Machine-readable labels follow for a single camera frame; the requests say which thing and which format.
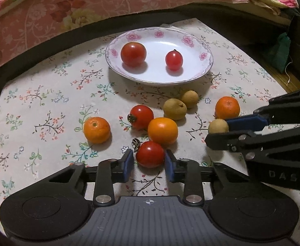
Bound small red tomato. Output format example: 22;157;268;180
165;49;183;71

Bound large red tomato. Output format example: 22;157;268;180
120;42;147;68

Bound floral tablecloth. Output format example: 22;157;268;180
0;18;300;246

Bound red tomato with calyx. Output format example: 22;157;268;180
132;138;165;169
127;105;155;131

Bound green cloth bag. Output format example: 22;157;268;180
264;32;292;73

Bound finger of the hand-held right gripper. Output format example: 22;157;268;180
225;86;300;132
205;123;300;161

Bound white cable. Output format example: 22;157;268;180
284;59;294;84

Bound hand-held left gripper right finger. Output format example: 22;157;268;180
165;149;251;207

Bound white floral-rimmed plate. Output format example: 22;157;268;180
105;27;214;86

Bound smooth orange mandarin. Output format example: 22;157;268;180
148;117;178;145

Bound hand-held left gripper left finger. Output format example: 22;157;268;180
49;149;134;207

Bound dimpled orange mandarin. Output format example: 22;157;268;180
83;117;111;144

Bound large yellow-brown longan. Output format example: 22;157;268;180
164;98;187;121

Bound pink floral bedsheet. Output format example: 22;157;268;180
0;0;255;69

